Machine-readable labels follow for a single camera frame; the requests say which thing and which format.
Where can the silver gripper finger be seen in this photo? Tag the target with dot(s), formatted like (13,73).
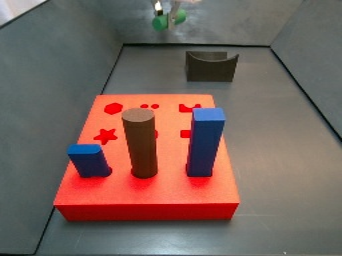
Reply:
(174,15)
(158,8)

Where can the tall blue square peg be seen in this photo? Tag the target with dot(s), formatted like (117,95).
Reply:
(208,125)

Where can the short blue rounded peg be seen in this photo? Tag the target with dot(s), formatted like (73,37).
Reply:
(89,160)

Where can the black curved cradle stand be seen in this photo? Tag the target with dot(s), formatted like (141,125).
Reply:
(210,66)

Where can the brown cylinder peg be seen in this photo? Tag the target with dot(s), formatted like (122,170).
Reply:
(140,130)

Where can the red foam shape-sorter block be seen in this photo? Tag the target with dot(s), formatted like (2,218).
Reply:
(172,195)

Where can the green cylinder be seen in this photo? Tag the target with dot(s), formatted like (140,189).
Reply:
(165,21)

